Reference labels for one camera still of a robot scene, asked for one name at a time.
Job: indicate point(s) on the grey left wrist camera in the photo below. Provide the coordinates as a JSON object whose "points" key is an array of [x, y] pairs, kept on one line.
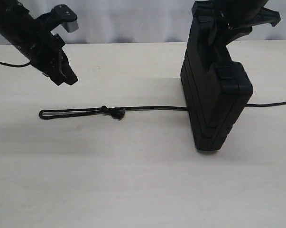
{"points": [[65, 17]]}

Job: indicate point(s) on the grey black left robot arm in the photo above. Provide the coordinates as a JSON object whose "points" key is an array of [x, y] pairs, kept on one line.
{"points": [[14, 21]]}

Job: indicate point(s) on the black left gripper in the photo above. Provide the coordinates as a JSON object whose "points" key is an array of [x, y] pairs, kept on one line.
{"points": [[46, 54]]}

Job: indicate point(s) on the black plastic carry case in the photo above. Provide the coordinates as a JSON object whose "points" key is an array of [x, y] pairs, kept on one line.
{"points": [[216, 90]]}

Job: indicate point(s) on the white backdrop curtain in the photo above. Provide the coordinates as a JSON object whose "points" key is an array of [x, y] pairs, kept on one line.
{"points": [[122, 21]]}

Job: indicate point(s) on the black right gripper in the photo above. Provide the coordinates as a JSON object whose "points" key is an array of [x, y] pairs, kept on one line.
{"points": [[238, 17]]}

